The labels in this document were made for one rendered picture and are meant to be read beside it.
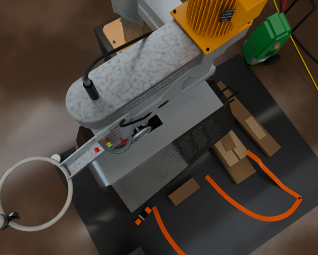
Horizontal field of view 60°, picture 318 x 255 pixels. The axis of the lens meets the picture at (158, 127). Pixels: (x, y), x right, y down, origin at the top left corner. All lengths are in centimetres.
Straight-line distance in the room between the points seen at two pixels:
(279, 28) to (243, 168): 141
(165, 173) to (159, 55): 112
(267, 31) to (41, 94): 246
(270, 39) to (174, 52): 186
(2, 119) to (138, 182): 182
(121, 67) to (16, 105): 221
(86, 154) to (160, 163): 55
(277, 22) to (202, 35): 180
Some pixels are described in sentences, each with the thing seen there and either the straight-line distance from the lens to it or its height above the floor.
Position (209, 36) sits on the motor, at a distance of 133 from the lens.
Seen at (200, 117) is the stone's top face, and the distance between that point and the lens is 213.
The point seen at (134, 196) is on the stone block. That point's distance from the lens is 216.
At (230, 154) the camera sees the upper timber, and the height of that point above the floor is 19.
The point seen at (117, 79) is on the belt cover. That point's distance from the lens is 126.
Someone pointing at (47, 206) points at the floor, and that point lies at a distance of 302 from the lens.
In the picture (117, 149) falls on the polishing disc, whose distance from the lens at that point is 202.
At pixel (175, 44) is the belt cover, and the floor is 172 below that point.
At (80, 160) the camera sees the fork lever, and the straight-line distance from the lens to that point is 198.
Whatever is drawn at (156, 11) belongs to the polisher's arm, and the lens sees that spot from 172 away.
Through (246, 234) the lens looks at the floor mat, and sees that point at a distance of 300.
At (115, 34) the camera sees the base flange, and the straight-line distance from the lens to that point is 250.
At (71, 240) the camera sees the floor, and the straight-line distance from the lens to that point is 297.
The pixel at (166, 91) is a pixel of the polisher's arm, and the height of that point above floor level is 144.
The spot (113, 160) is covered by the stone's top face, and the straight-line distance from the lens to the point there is 204.
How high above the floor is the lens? 285
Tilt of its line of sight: 75 degrees down
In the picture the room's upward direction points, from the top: 6 degrees clockwise
